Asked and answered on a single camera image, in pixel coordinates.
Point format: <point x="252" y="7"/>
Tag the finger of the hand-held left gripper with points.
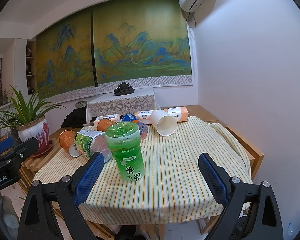
<point x="2" y="145"/>
<point x="22" y="151"/>

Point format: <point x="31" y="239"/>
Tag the small orange white box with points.
<point x="110" y="116"/>

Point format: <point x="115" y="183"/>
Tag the white paper cup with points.
<point x="165" y="125"/>

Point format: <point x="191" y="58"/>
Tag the long orange white box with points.
<point x="143" y="116"/>

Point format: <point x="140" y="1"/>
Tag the narrow landscape painting blind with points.
<point x="65" y="55"/>

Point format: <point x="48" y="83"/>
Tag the lace covered side table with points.
<point x="120" y="103"/>

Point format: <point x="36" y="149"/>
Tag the dark tea tray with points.
<point x="125" y="92"/>

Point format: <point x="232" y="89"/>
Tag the clear bottle with blue label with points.
<point x="128" y="117"/>

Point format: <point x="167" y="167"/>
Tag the striped tablecloth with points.
<point x="175" y="170"/>

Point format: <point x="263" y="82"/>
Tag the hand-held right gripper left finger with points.
<point x="88" y="177"/>

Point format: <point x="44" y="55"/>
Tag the orange paper cup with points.
<point x="103" y="123"/>
<point x="66" y="140"/>

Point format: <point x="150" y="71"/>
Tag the clear bottle with green label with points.
<point x="90" y="142"/>

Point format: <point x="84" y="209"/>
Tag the green leafy plant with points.
<point x="25" y="107"/>

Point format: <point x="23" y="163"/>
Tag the small paper bag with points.
<point x="81" y="104"/>

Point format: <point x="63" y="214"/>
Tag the dark teapot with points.
<point x="123" y="85"/>

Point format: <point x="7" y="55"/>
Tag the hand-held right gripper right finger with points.
<point x="212" y="177"/>

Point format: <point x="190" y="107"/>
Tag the white and red flower pot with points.
<point x="32" y="132"/>

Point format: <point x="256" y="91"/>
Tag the orange and white bag roll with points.
<point x="180" y="112"/>

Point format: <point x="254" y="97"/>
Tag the white wall shelf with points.
<point x="30" y="65"/>

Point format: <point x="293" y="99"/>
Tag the wooden table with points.
<point x="205" y="112"/>

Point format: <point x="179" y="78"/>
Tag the wide landscape painting blind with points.
<point x="145" y="37"/>

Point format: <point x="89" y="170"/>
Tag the red pot saucer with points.
<point x="46" y="150"/>

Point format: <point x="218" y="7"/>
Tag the upside-down green tea bottle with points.
<point x="128" y="155"/>

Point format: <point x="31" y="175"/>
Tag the black cloth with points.
<point x="73" y="118"/>

